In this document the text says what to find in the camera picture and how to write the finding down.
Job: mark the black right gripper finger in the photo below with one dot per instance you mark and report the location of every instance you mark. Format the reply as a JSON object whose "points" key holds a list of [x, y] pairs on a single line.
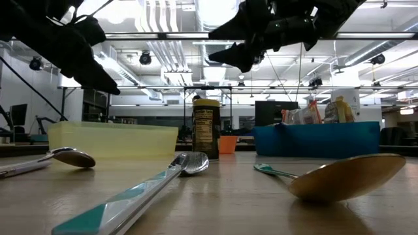
{"points": [[248, 23], [240, 57]]}

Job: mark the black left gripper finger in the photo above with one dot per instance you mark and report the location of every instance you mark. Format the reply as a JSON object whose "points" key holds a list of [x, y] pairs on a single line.
{"points": [[88, 72]]}

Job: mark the dark jar yellow lid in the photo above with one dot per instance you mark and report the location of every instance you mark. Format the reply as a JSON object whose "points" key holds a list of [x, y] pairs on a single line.
{"points": [[205, 130]]}

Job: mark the red ramen packet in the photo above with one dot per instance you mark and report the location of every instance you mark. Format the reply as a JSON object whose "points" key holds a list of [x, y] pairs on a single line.
{"points": [[302, 115]]}

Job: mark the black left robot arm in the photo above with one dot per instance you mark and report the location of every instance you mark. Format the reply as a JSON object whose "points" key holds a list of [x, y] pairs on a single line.
{"points": [[16, 16]]}

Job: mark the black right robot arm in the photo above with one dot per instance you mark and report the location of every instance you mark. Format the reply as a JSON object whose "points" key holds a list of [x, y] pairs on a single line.
{"points": [[333, 13]]}

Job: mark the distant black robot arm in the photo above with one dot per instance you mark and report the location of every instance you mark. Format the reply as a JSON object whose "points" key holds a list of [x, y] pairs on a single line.
{"points": [[44, 124]]}

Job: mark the strip light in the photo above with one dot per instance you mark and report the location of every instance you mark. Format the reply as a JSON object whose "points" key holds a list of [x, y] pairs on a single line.
{"points": [[134, 35], [375, 35]]}

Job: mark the black display screen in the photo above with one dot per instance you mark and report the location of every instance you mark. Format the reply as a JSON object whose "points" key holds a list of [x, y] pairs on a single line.
{"points": [[271, 112]]}

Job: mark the yellow plastic bin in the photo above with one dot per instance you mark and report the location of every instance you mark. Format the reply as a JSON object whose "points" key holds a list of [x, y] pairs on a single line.
{"points": [[111, 140]]}

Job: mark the small black monitor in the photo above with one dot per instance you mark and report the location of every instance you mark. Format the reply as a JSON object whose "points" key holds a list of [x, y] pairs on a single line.
{"points": [[19, 114]]}

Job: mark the orange plastic bowl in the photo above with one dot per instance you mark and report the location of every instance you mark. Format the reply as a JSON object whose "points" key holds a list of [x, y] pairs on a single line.
{"points": [[228, 145]]}

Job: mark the blue plastic bin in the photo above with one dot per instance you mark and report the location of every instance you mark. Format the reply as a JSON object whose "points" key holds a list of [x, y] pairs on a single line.
{"points": [[316, 140]]}

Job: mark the black office chair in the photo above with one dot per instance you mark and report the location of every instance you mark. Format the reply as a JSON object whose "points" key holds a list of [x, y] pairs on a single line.
{"points": [[392, 137]]}

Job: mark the hanging ceiling camera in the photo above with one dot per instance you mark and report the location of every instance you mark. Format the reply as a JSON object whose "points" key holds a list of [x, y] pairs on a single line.
{"points": [[36, 63], [379, 59], [316, 82], [145, 58]]}

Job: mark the ceiling air duct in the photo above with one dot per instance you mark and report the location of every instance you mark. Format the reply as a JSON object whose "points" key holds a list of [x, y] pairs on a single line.
{"points": [[212, 14]]}

